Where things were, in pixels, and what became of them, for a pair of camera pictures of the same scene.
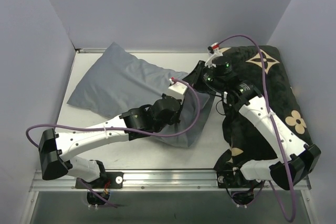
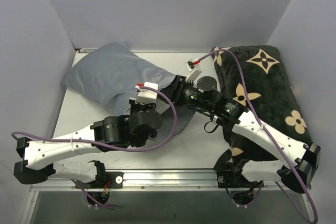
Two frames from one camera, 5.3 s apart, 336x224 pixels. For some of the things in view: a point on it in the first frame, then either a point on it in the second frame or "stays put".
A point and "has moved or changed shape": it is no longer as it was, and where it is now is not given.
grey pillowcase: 119,82 has moved or changed shape
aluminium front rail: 164,181 stays put
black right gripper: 197,72 → 177,87
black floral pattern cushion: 245,140 stays put
